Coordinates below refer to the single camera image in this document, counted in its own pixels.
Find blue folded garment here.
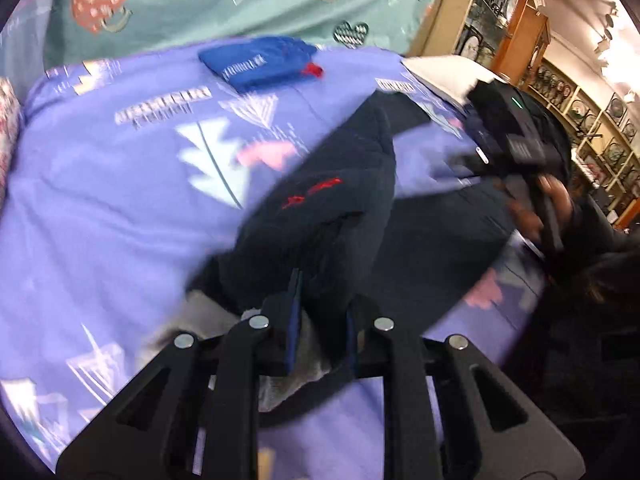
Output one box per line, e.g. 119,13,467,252
198,36,324,93

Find floral bolster pillow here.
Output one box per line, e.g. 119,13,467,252
0,77,22,207

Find green printed blanket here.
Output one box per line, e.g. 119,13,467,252
0,0,446,91

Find purple printed bed sheet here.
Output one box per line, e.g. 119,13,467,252
1,47,544,476

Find right hand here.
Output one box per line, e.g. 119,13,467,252
503,174,573,244

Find wooden display shelf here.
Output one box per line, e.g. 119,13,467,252
409,0,639,230

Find white pillow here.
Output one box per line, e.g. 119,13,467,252
402,55,504,107

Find dark navy pants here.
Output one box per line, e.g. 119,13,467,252
134,89,522,413

